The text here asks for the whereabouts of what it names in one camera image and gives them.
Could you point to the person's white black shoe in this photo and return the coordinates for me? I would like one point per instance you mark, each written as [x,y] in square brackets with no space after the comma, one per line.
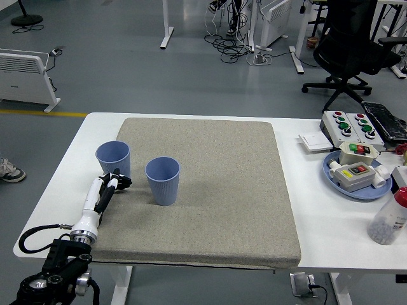
[11,173]

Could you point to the white table leg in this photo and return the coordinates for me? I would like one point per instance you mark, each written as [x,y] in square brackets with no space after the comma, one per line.
[341,289]
[122,286]

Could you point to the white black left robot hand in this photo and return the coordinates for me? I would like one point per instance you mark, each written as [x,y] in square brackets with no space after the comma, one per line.
[90,200]

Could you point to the white pipe fitting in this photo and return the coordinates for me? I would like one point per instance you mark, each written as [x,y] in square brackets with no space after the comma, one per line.
[381,176]

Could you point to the black office chair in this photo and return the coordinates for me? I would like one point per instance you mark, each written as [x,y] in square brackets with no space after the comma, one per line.
[346,47]

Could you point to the brown round jar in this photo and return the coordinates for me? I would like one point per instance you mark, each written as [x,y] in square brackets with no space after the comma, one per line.
[312,43]

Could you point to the black fan base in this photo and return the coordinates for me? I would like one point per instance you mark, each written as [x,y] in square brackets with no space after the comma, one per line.
[27,19]

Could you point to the grey red-black button switch box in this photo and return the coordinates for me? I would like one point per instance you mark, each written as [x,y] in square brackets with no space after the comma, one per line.
[353,179]

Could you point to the blue ribbed plastic cup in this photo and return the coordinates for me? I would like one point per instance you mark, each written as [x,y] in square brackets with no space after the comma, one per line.
[122,160]
[163,190]

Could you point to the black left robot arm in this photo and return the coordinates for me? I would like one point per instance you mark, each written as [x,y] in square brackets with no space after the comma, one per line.
[60,267]

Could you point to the white green-red button switch box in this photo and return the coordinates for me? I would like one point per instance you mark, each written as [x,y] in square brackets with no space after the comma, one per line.
[349,156]

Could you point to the blue round plate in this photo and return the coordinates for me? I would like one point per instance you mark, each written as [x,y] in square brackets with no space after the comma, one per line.
[365,193]

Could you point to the white panel heater on feet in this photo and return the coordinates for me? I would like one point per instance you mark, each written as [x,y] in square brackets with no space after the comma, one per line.
[22,79]
[276,19]

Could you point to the silver floor socket box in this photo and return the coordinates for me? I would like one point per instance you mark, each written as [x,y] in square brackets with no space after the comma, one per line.
[300,284]

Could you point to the person's leg in black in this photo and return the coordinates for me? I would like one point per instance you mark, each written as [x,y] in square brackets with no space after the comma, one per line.
[234,16]

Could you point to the black wrapped keyboard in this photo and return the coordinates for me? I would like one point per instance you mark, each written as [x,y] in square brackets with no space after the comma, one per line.
[386,120]

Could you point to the black white sneaker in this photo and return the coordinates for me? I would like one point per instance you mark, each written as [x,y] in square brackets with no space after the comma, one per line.
[217,4]

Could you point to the white wall switch plate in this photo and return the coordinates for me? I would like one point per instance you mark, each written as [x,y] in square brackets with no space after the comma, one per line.
[314,142]

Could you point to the grey push-button control box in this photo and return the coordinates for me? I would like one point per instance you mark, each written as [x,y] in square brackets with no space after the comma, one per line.
[330,127]
[376,136]

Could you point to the grey-brown fabric mat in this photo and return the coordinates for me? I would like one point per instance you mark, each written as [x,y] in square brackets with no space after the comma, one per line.
[216,190]

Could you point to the clear bottle with red cap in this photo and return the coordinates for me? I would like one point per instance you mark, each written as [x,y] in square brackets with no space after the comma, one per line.
[386,219]

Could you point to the white desk leg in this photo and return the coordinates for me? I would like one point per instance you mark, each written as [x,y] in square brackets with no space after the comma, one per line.
[300,41]
[251,28]
[167,28]

